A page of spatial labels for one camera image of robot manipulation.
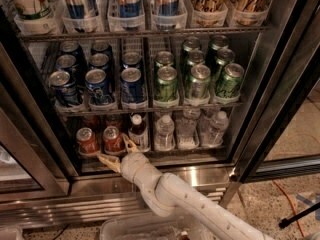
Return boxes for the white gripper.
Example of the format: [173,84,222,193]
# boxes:
[97,133,162,191]

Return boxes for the red coke can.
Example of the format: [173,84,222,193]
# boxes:
[103,126,124,154]
[76,127,100,155]

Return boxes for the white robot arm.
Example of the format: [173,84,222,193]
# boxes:
[97,134,275,240]

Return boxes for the blue pepsi can front right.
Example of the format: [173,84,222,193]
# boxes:
[120,68,145,104]

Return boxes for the blue pepsi can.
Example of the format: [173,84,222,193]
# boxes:
[122,52,143,69]
[56,54,84,86]
[49,70,82,107]
[85,69,114,105]
[89,53,112,73]
[120,68,145,104]

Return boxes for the blue pepsi can front middle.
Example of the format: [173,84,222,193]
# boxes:
[85,69,114,105]

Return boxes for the green can front left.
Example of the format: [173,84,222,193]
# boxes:
[155,66,178,102]

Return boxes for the green can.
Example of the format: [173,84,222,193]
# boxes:
[185,64,211,100]
[154,51,174,70]
[215,63,244,98]
[185,50,205,69]
[211,48,235,81]
[155,66,178,102]

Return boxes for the blue pepsi can front left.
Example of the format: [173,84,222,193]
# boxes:
[49,70,82,107]

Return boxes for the green can front middle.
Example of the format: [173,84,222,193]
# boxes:
[185,64,211,100]

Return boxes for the stainless steel display fridge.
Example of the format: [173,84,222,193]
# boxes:
[0,0,320,227]

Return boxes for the green can front right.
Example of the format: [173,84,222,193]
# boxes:
[215,63,244,98]

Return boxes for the red bull can left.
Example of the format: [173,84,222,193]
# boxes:
[65,0,99,19]

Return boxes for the white patterned can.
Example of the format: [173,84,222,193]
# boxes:
[10,0,53,20]

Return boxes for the brown drink bottle white cap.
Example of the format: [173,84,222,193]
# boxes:
[128,114,149,150]

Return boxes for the clear water bottle left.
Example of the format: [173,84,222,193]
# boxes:
[154,115,174,151]

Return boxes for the clear water bottle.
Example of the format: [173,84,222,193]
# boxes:
[154,115,174,151]
[200,111,229,147]

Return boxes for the clear plastic bin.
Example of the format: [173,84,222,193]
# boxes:
[99,211,212,240]

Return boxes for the clear water bottle right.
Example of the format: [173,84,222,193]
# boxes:
[200,111,229,147]

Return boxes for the black tripod leg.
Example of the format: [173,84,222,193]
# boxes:
[279,202,320,229]

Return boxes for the orange cable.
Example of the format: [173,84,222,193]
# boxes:
[271,179,308,238]

